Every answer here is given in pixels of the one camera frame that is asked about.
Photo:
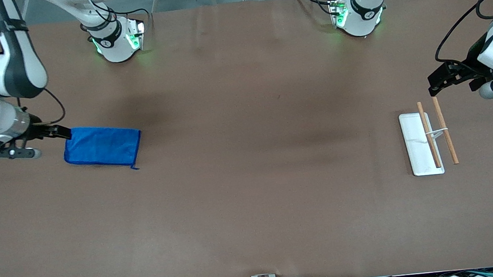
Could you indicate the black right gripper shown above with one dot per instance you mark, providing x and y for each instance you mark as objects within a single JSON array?
[{"x": 39, "y": 130}]

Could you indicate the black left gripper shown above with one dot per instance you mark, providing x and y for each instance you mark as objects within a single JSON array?
[{"x": 467, "y": 70}]

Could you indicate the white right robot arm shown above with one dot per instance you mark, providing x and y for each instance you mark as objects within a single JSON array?
[{"x": 4, "y": 67}]

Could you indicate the blue towel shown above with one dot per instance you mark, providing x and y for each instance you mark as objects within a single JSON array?
[{"x": 102, "y": 147}]

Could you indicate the white rack with wooden bars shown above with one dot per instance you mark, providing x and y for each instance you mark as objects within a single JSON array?
[{"x": 420, "y": 149}]

